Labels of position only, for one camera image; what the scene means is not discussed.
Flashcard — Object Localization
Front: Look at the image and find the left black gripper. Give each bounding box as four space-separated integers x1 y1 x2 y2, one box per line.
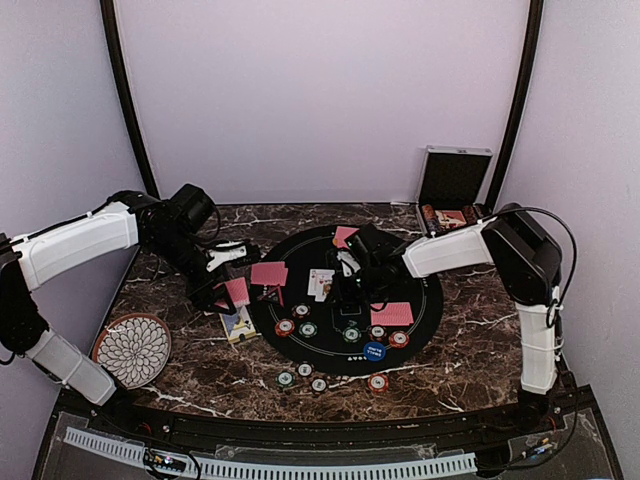
148 229 236 314

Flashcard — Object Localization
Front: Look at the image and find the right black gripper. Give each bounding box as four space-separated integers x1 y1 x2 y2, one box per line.
326 261 384 306

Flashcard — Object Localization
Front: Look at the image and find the red card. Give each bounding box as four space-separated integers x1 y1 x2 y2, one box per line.
333 226 358 249
251 261 288 286
370 302 414 327

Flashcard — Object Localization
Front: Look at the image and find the red playing card deck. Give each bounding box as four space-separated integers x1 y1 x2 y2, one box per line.
224 277 250 307

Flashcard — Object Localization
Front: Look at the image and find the jack of hearts card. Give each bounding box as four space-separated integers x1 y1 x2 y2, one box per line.
315 269 335 302

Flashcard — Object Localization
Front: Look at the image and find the blue small blind button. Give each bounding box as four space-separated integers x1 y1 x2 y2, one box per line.
363 341 387 362

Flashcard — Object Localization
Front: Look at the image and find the triangular red dealer button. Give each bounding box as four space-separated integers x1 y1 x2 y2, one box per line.
257 285 284 307

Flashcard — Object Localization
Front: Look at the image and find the red poker chip stack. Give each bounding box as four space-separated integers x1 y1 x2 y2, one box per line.
367 373 390 393

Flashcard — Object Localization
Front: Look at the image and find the green poker chip stack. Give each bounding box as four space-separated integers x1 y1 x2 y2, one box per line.
276 371 295 388

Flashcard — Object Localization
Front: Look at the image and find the three of diamonds card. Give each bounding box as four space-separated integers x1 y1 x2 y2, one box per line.
307 269 322 297

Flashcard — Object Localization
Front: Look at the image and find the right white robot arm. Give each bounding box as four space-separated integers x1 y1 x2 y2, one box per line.
327 203 570 434

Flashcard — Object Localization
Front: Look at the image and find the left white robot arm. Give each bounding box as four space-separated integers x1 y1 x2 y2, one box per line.
1 184 249 436

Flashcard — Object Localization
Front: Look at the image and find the round black poker mat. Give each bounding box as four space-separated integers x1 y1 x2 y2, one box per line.
249 226 443 376

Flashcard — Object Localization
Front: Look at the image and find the yellow playing card box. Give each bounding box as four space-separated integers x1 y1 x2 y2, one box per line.
220 306 257 344

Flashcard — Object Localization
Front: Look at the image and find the floral ceramic plate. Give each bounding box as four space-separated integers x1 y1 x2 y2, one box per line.
92 313 171 390

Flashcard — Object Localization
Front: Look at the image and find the aluminium poker chip case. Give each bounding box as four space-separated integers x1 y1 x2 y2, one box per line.
415 146 493 237

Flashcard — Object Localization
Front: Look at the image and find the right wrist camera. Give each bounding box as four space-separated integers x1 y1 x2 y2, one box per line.
345 224 402 279

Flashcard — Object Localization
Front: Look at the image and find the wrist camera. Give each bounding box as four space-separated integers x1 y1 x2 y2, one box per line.
345 224 402 279
206 240 261 272

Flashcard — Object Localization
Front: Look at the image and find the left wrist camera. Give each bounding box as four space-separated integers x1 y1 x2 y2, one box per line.
206 240 261 272

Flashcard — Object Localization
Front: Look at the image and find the white slotted cable duct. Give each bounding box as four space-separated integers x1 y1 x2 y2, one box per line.
63 427 477 479

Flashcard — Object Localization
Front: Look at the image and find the right black frame post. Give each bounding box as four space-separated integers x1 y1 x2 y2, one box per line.
485 0 544 210

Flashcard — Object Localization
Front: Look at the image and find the black frame post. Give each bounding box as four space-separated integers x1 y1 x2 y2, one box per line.
99 0 159 198
485 0 544 210

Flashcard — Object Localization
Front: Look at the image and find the left black frame post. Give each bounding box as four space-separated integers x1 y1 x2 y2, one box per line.
99 0 159 198

